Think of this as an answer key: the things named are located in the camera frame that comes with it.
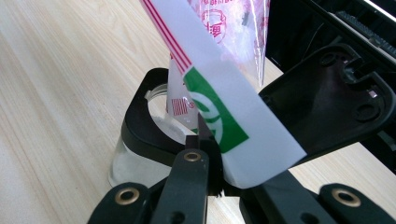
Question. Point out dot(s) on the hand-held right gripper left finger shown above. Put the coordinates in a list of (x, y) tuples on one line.
[(186, 186)]

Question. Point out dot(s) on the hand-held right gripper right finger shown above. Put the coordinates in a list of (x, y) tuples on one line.
[(280, 202)]

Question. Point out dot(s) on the glass jar with black lid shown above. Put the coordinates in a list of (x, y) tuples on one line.
[(327, 109)]

